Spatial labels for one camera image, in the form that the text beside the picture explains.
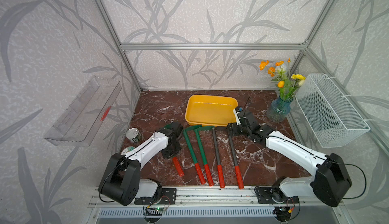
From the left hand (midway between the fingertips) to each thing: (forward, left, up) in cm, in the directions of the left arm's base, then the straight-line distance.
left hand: (176, 153), depth 85 cm
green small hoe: (-9, -3, -2) cm, 9 cm away
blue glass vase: (+25, -64, +11) cm, 69 cm away
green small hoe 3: (-10, -18, -1) cm, 20 cm away
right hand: (+12, -31, +11) cm, 36 cm away
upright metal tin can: (+10, +27, +2) cm, 29 cm away
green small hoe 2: (-13, -15, -2) cm, 20 cm away
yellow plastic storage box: (+34, -21, -5) cm, 40 cm away
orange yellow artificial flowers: (+32, -64, +26) cm, 76 cm away
